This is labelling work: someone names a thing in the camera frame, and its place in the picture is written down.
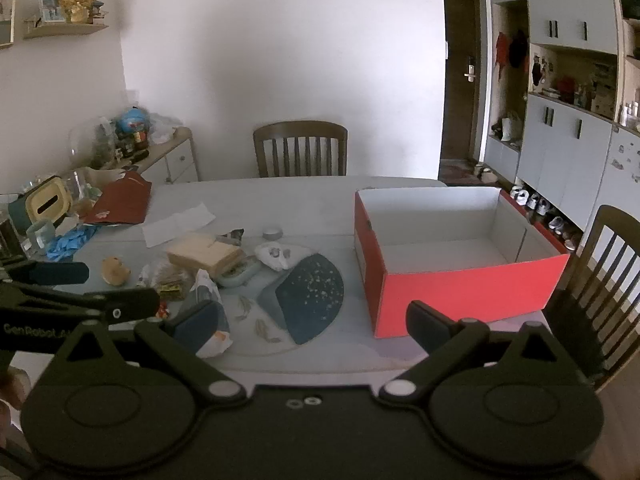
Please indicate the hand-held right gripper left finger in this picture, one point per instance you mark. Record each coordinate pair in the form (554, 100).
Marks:
(197, 322)

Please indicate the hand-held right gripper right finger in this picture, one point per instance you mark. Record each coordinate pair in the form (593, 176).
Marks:
(425, 321)

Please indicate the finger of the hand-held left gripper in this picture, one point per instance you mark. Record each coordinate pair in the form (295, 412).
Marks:
(60, 272)
(132, 302)

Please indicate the red cardboard box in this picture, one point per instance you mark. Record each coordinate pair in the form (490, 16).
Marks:
(425, 300)

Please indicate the round bread bun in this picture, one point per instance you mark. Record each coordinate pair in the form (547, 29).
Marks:
(116, 270)

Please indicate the white wrapper with orange print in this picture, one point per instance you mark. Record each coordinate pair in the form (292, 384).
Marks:
(205, 285)

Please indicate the cotton swab bag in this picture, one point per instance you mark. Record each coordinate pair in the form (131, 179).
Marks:
(167, 275)

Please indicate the white oval case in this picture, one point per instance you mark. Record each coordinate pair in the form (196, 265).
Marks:
(242, 276)

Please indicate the sliced bread packet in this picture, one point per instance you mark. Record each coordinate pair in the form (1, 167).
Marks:
(200, 255)

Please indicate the dark patterned snack packet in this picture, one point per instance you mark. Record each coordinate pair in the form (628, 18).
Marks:
(233, 235)

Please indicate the grey tape roll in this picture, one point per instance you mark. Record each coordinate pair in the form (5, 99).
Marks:
(272, 233)

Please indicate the blue disposable gloves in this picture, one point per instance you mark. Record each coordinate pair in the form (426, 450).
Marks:
(70, 242)

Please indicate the small yellow snack packet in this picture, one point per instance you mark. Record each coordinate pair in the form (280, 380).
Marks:
(170, 291)

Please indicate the clear glass cup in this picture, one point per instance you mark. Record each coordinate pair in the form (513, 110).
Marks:
(40, 237)

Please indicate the beige and teal tissue box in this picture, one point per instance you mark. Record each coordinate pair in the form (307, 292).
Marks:
(45, 204)

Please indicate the white paper sheet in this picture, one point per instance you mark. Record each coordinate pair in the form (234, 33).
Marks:
(175, 225)

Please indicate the red paper envelope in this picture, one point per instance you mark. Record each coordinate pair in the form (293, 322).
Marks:
(120, 200)

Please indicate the large clear glass jar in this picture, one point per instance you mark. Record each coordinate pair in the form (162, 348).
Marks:
(90, 147)

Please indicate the group of dark bottles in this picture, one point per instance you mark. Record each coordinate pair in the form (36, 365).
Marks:
(131, 145)

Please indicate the white sideboard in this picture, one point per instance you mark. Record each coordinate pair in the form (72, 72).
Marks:
(176, 161)

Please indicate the pair of slippers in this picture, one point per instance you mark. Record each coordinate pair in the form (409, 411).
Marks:
(484, 171)

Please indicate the row of shoes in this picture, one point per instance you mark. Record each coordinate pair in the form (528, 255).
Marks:
(545, 210)

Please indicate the blue globe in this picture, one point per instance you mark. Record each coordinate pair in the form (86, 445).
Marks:
(132, 120)

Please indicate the white plastic bag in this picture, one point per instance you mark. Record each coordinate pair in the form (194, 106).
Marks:
(165, 127)

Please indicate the dark wooden door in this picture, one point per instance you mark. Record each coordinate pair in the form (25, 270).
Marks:
(456, 110)

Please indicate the wooden slat-back chair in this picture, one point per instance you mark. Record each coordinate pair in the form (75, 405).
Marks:
(300, 131)
(616, 220)

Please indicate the red hanging cloth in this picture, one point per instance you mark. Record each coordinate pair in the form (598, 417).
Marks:
(502, 47)

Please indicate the wooden wall shelf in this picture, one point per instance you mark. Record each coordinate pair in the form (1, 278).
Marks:
(65, 30)

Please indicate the small photo frame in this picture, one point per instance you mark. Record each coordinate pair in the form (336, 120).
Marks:
(50, 7)

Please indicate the white wall cabinet unit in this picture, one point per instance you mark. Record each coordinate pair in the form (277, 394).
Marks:
(565, 10)

